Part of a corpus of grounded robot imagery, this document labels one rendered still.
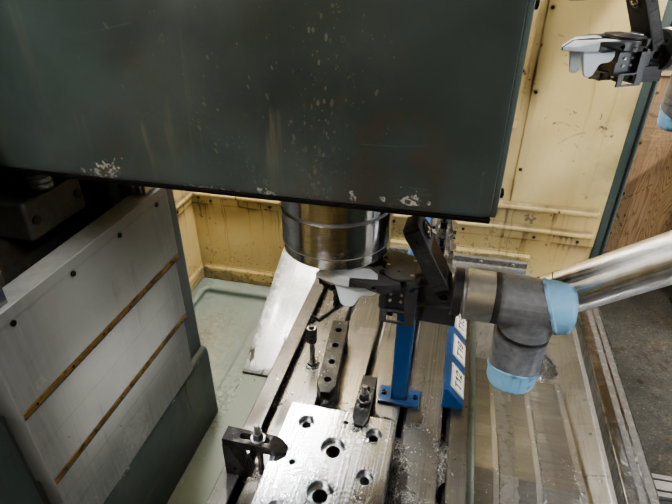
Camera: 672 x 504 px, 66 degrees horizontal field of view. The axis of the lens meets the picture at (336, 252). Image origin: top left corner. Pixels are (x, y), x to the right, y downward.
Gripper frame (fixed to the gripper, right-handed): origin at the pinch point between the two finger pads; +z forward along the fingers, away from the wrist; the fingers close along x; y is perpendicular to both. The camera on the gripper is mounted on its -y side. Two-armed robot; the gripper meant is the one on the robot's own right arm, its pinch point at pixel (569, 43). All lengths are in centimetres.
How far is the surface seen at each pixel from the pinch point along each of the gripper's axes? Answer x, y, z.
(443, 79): -33, -4, 40
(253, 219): 102, 78, 45
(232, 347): 69, 111, 61
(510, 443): -7, 95, -3
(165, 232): 24, 38, 72
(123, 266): 11, 37, 80
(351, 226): -23, 16, 46
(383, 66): -30, -5, 45
